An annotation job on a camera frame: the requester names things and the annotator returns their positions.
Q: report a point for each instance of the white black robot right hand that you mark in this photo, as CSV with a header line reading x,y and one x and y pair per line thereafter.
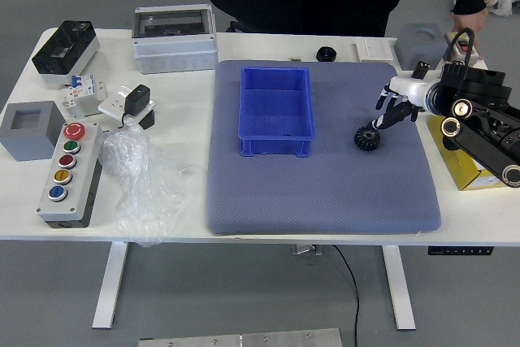
x,y
410,89

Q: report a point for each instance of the person's left hand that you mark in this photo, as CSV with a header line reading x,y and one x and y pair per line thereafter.
x,y
467,22

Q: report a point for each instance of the big black gear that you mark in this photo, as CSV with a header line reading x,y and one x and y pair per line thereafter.
x,y
361,144

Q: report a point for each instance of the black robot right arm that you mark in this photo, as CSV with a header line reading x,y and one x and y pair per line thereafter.
x,y
475,87

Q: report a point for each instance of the grey box with round hole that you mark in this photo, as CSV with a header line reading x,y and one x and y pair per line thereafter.
x,y
418,48

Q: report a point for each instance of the yellow cardboard box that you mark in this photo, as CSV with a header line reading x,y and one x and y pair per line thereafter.
x,y
467,168

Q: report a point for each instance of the blue plastic box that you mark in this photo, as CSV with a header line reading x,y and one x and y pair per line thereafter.
x,y
276,119

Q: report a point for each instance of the grey five-button control box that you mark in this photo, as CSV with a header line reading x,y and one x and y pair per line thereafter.
x,y
81,184

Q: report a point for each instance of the grey hollow square box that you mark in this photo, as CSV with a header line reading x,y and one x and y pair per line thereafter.
x,y
24,144

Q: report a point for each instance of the brown capacitor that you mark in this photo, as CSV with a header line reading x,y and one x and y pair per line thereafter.
x,y
421,68

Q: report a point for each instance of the grey-blue mat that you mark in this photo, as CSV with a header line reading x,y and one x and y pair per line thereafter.
x,y
325,192

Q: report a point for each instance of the black desk control panel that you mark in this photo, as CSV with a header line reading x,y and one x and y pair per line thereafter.
x,y
459,250

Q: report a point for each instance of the black power adapter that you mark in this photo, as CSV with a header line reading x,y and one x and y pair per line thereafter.
x,y
136,99

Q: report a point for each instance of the white table leg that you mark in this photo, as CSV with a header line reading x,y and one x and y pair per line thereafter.
x,y
398,286
109,286

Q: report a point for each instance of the black socket stand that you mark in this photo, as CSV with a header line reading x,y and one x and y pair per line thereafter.
x,y
148,120

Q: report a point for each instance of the white blue circuit breaker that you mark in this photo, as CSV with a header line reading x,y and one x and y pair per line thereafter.
x,y
81,85

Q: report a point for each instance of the clear plastic bag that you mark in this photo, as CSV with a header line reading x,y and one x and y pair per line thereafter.
x,y
138,176

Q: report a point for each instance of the grey metal plate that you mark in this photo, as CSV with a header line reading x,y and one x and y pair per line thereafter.
x,y
243,339

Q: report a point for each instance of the grey red-black push-button switch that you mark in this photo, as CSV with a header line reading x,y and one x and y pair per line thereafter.
x,y
461,44

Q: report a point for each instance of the white wall switch plate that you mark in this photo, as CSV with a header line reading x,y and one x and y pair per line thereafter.
x,y
373,49

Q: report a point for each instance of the grey enclosure with clear lid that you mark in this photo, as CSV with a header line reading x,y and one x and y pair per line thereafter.
x,y
174,50

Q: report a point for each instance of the small metal bracket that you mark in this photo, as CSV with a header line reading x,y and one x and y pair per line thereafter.
x,y
306,250

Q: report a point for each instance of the white wall socket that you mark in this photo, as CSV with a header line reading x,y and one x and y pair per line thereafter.
x,y
111,105

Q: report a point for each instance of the black and white switch box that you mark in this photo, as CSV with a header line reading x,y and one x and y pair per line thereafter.
x,y
65,50

